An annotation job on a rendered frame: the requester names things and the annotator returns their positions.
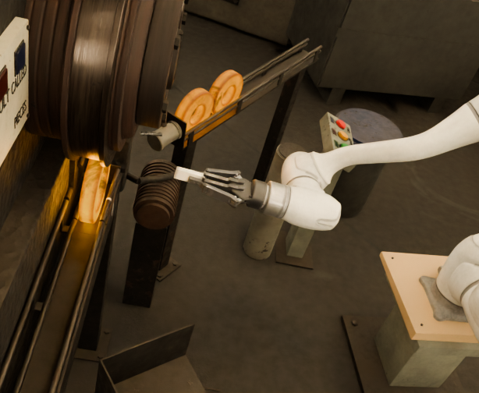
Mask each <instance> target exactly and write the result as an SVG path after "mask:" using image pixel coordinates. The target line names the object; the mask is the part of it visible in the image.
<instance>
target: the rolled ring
mask: <svg viewBox="0 0 479 393"><path fill-rule="evenodd" d="M110 166H111V165H109V166H108V167H107V168H106V167H102V166H101V165H100V162H99V161H98V160H94V159H89V161H88V164H87V169H86V171H85V175H84V178H83V185H82V189H81V194H80V203H79V219H80V221H82V222H86V223H90V224H94V223H95V222H96V220H97V219H98V215H99V213H100V210H101V206H102V204H103V200H104V197H105V191H106V187H107V184H108V176H109V172H110Z"/></svg>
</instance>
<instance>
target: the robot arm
mask: <svg viewBox="0 0 479 393"><path fill-rule="evenodd" d="M476 142H479V95H478V96H476V97H475V98H474V99H472V100H471V101H468V102H467V103H466V104H464V105H463V106H462V107H460V108H459V109H457V110H456V111H455V112H453V113H452V114H451V115H450V116H449V117H447V118H446V119H444V120H443V121H441V122H440V123H439V124H437V125H436V126H434V127H433V128H431V129H429V130H428V131H426V132H424V133H421V134H418V135H416V136H411V137H407V138H402V139H396V140H385V141H378V142H373V143H362V144H355V145H350V146H346V147H341V148H339V149H336V150H332V151H329V152H327V153H324V154H319V153H316V152H314V151H313V152H311V153H306V152H300V151H299V152H295V153H292V154H291V155H290V156H288V157H287V159H285V161H284V163H283V165H282V172H281V181H282V184H281V183H278V182H272V181H269V182H268V183H266V182H263V181H260V180H257V179H254V180H252V181H248V180H246V179H244V178H242V177H241V176H240V171H226V170H220V169H213V168H206V170H205V171H204V172H198V171H194V170H189V169H186V168H181V167H177V168H176V172H175V174H174V179H179V180H183V181H186V182H188V183H191V184H194V185H197V186H199V187H200V188H201V189H202V190H201V192H202V193H204V194H206V195H208V196H210V197H214V198H215V199H217V200H220V201H222V202H224V203H226V204H228V205H229V206H231V207H232V208H236V207H237V205H238V204H246V206H247V207H250V208H253V209H257V210H259V209H260V212H261V213H262V214H266V215H269V216H272V217H276V218H281V219H283V220H285V221H287V222H288V223H290V224H292V225H295V226H299V227H301V228H308V229H312V230H319V231H327V230H332V229H333V228H334V227H335V226H336V225H337V223H338V222H339V219H340V215H341V204H340V203H339V202H338V201H337V200H336V199H335V198H333V197H332V196H330V195H328V194H326V193H325V191H324V190H323V189H324V188H325V187H326V186H327V185H328V184H329V183H331V179H332V176H333V175H334V174H335V173H336V172H337V171H338V170H340V169H342V168H345V167H347V166H350V165H358V164H374V163H390V162H404V161H416V160H420V159H425V158H430V157H433V156H435V155H438V154H442V153H445V152H447V151H450V150H454V149H456V148H459V147H463V146H466V145H468V144H472V143H476ZM419 282H420V283H421V284H422V286H423V287H424V291H425V292H426V295H427V297H428V301H429V303H430V305H431V308H432V311H433V318H434V319H436V320H437V321H444V320H450V321H458V322H466V323H469V325H470V327H471V329H472V331H473V333H474V335H475V337H476V338H477V340H478V341H479V234H476V235H471V236H469V237H467V238H465V239H464V240H463V241H462V242H461V243H459V244H458V245H457V246H456V247H455V249H454V250H453V251H452V252H451V253H450V255H449V257H448V258H447V260H446V262H445V263H444V265H443V266H440V267H439V268H438V277H437V278H430V277H428V276H421V277H420V279H419Z"/></svg>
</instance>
